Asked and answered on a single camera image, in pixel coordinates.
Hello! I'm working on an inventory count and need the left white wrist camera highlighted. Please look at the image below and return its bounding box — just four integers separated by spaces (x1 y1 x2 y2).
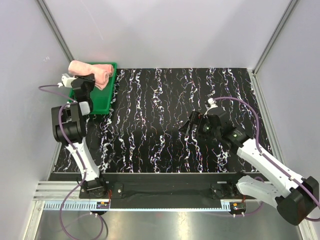
57 73 76 88

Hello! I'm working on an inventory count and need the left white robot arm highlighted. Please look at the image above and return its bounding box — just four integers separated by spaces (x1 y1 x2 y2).
51 73 108 198

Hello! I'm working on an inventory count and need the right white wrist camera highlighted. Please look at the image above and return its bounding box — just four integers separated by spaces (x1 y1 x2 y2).
204 98 218 116

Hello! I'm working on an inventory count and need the black marble pattern mat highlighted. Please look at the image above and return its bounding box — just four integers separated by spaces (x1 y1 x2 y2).
53 67 278 174

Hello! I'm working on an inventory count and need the white slotted cable duct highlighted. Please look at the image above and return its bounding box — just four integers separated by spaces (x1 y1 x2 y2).
43 200 110 211

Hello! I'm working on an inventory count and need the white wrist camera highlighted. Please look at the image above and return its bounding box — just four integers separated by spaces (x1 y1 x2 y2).
204 98 218 116
57 73 76 88

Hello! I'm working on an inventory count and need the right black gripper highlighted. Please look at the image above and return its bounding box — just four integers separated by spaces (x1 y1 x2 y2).
178 111 221 142

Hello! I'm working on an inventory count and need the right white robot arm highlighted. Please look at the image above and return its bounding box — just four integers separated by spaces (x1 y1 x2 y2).
179 107 320 226

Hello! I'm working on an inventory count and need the pink striped towel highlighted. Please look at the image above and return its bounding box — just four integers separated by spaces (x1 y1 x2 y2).
92 64 114 91

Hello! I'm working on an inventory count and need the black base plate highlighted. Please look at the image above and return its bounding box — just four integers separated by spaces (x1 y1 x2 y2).
79 173 244 211

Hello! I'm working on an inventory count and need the aluminium frame rail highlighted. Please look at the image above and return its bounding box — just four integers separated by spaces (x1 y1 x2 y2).
32 181 83 201

